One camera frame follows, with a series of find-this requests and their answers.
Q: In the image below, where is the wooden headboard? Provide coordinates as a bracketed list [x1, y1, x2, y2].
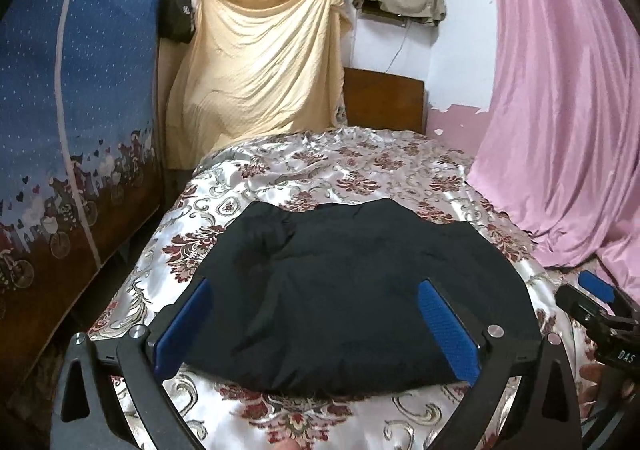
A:
[342, 67, 427, 136]

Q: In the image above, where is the pink curtain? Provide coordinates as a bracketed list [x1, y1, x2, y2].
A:
[466, 0, 640, 288]

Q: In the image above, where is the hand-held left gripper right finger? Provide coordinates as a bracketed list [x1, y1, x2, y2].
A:
[417, 278, 584, 450]

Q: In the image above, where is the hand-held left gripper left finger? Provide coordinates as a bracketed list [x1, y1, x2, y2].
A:
[57, 277, 211, 450]

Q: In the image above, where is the floral satin bedspread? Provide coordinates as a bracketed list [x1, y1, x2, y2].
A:
[87, 126, 593, 450]

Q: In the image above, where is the black hanging bag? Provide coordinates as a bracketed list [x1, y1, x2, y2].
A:
[159, 0, 196, 45]

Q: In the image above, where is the thin wall cable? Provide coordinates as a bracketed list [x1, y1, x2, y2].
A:
[386, 21, 412, 72]

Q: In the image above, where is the black garment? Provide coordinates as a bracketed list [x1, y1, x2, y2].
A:
[186, 197, 542, 393]

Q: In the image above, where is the blue printed fabric wardrobe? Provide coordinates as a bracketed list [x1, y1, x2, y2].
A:
[0, 0, 168, 371]

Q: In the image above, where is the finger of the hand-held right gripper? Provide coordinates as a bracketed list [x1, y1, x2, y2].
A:
[556, 284, 612, 331]
[578, 271, 640, 323]

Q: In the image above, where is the yellow hanging cloth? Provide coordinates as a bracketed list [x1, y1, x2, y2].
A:
[164, 0, 355, 170]

